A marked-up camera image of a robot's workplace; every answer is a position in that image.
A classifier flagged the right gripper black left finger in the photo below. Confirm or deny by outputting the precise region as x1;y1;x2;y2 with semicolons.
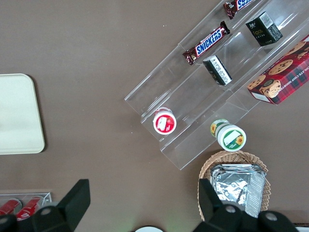
31;178;91;232

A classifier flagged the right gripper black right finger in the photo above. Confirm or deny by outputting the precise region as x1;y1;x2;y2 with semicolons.
197;178;245;232

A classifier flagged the light tan wicker basket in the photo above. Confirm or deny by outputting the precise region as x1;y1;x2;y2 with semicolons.
198;150;271;219

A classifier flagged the beige plastic tray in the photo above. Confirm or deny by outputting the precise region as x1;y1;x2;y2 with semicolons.
0;73;46;156

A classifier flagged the clear acrylic bottle rack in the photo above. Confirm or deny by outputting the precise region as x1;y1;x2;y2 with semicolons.
0;191;53;218

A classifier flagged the stack of foil trays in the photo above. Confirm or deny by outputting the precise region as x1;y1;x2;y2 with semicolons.
209;163;267;219

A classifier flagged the green lid yogurt cup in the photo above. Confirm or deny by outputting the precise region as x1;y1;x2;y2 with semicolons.
210;118;247;152

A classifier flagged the red lid yogurt cup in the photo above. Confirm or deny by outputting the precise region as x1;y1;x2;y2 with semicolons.
153;106;177;135

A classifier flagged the clear acrylic step shelf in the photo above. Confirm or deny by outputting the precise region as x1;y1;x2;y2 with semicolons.
124;0;309;171

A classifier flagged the small black carton box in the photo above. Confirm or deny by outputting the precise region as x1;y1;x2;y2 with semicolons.
245;11;284;47
202;55;233;87

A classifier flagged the red tartan cookie box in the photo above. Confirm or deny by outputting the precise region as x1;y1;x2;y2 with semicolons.
246;34;309;106

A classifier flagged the brown Snickers bar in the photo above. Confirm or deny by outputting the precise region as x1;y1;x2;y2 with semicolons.
182;20;231;66
223;0;254;20

